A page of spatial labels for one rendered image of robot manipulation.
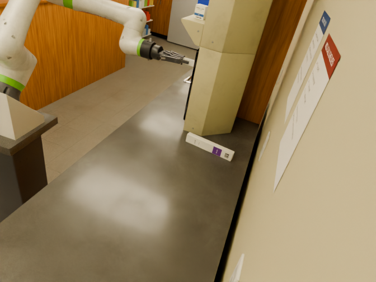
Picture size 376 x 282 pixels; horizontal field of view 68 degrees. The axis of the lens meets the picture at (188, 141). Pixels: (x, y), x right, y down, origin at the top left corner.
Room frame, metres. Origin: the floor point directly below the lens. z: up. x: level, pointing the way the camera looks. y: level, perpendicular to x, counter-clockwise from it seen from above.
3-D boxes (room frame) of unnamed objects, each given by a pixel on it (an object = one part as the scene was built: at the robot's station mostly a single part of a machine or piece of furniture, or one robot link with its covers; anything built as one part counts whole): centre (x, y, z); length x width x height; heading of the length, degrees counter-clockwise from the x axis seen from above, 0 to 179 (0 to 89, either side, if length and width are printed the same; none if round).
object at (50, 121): (1.06, 0.87, 0.92); 0.32 x 0.32 x 0.04; 82
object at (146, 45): (1.45, 0.30, 1.31); 0.09 x 0.06 x 0.12; 167
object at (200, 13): (1.46, 0.07, 1.54); 0.05 x 0.05 x 0.06; 74
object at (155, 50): (1.43, 0.23, 1.31); 0.09 x 0.08 x 0.07; 77
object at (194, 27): (1.51, 0.06, 1.46); 0.32 x 0.12 x 0.10; 167
